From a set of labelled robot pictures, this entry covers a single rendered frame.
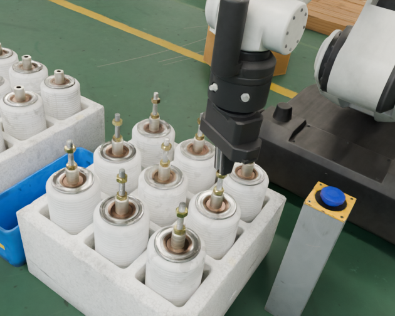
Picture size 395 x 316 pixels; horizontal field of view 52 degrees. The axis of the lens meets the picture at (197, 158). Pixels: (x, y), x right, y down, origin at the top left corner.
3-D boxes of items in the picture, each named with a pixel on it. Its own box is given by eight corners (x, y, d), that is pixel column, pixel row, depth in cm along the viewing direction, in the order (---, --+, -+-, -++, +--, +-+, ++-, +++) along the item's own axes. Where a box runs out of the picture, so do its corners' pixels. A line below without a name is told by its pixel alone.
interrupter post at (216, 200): (206, 204, 73) (208, 190, 71) (215, 199, 75) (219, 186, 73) (214, 212, 72) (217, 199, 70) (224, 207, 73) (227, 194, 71)
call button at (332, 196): (322, 190, 70) (326, 182, 69) (345, 201, 69) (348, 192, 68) (314, 203, 68) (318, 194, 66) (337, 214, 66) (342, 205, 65)
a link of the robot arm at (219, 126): (275, 155, 63) (295, 86, 56) (224, 172, 58) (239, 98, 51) (229, 115, 71) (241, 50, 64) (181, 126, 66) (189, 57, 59)
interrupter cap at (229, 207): (186, 201, 73) (186, 198, 73) (217, 187, 78) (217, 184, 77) (213, 227, 69) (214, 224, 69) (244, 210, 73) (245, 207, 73)
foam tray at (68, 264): (145, 181, 114) (147, 128, 103) (269, 251, 99) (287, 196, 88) (27, 271, 87) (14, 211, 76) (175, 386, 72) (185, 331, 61)
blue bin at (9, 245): (81, 180, 111) (79, 145, 104) (112, 197, 107) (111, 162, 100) (-17, 248, 90) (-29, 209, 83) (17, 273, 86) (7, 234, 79)
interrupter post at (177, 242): (168, 240, 66) (170, 226, 64) (183, 239, 66) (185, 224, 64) (171, 251, 64) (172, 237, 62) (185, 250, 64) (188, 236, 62)
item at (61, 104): (66, 127, 118) (61, 70, 108) (90, 140, 115) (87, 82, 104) (39, 141, 112) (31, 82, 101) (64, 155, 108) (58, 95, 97)
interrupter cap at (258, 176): (242, 191, 77) (243, 189, 77) (219, 168, 82) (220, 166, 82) (272, 180, 81) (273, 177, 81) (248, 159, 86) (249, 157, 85)
